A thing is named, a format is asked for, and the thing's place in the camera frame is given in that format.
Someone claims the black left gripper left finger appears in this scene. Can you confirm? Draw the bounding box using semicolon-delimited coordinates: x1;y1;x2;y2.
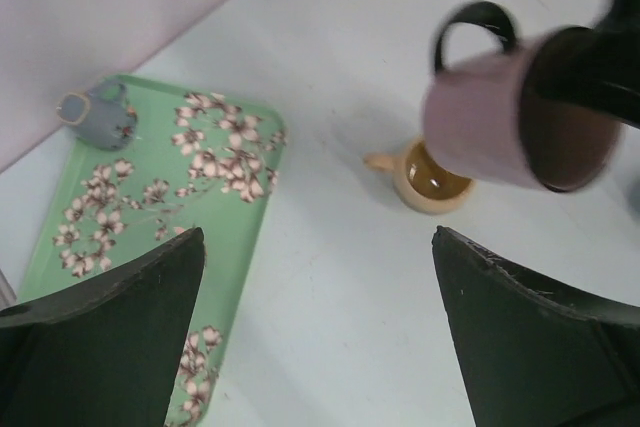
1;228;205;426

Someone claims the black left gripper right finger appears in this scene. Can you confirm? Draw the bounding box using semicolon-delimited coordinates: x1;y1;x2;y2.
432;226;639;427

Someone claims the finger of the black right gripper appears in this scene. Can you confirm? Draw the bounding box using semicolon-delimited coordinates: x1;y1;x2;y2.
523;0;639;128

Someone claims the pink ribbed mug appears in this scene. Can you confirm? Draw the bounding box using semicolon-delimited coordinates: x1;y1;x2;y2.
422;1;623;193

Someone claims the beige mug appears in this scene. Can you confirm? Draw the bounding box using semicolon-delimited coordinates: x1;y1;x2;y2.
363;137;475;215

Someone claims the green floral tray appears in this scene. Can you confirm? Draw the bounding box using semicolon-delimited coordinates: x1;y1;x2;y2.
18;74;286;426

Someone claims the small grey-blue cup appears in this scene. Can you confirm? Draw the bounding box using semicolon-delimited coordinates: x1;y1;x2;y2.
55;79;138;151

